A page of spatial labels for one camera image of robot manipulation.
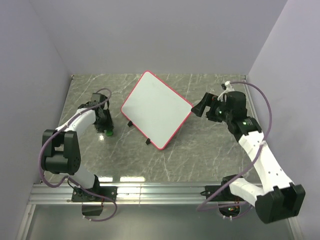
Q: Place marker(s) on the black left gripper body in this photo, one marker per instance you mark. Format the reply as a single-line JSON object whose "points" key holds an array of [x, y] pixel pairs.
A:
{"points": [[105, 122]]}

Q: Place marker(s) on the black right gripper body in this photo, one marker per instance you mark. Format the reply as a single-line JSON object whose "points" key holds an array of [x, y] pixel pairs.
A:
{"points": [[218, 112]]}

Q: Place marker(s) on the green bone-shaped eraser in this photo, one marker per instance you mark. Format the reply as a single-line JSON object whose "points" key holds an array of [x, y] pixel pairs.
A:
{"points": [[108, 133]]}

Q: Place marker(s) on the pink-framed whiteboard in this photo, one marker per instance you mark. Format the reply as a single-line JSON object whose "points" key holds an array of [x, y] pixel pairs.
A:
{"points": [[156, 109]]}

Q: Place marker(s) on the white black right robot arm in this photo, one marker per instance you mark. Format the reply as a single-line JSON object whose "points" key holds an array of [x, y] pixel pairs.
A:
{"points": [[278, 198]]}

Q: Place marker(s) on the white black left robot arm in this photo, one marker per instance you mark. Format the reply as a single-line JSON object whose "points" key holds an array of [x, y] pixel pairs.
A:
{"points": [[60, 156]]}

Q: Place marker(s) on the black whiteboard foot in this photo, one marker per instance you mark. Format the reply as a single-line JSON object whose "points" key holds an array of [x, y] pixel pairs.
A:
{"points": [[148, 141], [130, 124]]}

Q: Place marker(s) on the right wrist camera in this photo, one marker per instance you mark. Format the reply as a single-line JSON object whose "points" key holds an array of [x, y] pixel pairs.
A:
{"points": [[227, 87]]}

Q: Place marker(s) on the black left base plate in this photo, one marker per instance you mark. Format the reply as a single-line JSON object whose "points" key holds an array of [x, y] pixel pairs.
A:
{"points": [[103, 194]]}

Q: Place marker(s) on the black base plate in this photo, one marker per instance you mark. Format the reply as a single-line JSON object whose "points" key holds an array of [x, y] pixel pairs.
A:
{"points": [[103, 194], [224, 196]]}

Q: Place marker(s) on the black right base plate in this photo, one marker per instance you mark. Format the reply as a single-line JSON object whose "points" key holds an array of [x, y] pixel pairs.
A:
{"points": [[224, 196]]}

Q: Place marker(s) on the aluminium mounting rail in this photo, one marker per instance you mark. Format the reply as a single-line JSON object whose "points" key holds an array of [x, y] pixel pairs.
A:
{"points": [[127, 193]]}

